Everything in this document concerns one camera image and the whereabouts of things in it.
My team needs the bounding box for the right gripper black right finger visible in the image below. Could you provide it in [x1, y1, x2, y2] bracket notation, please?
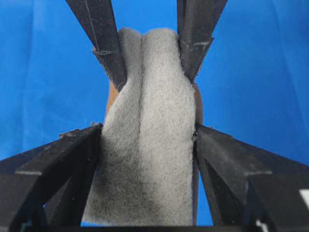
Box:
[194, 124, 309, 232]

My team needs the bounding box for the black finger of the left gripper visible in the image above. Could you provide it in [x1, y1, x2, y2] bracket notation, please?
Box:
[177, 0, 227, 82]
[66, 0, 127, 91]

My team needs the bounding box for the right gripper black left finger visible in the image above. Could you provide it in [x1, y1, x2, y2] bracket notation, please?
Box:
[0, 123, 102, 232]

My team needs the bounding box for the grey and orange sponge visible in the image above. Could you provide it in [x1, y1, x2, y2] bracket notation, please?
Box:
[83, 29, 196, 226]

